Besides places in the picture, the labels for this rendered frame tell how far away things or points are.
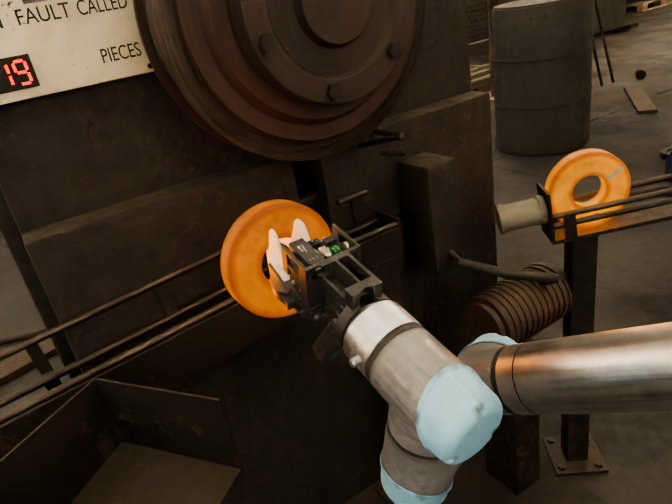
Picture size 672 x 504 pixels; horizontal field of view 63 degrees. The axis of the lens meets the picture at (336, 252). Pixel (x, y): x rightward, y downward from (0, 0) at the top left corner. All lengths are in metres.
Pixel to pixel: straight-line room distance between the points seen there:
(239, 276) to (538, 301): 0.68
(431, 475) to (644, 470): 1.05
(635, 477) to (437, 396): 1.10
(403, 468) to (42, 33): 0.74
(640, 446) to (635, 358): 1.09
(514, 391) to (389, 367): 0.15
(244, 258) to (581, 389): 0.39
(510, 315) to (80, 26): 0.88
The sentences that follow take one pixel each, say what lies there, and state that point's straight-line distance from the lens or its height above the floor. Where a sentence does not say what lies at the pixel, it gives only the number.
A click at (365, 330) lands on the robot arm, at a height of 0.83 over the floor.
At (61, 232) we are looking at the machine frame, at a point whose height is 0.87.
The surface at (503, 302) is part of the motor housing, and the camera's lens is 1.12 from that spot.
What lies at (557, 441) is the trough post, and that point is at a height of 0.01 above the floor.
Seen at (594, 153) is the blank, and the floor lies 0.78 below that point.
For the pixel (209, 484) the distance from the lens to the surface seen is 0.75.
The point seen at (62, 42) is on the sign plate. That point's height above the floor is 1.12.
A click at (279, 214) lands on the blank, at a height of 0.89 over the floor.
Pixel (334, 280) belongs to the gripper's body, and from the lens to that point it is 0.58.
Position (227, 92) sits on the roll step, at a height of 1.02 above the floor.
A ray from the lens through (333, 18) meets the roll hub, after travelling 0.81.
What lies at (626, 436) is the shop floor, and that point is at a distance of 1.63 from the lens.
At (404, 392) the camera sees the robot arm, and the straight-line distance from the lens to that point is 0.49.
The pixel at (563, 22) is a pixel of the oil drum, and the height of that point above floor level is 0.76.
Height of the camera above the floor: 1.12
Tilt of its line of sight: 25 degrees down
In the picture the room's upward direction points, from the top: 10 degrees counter-clockwise
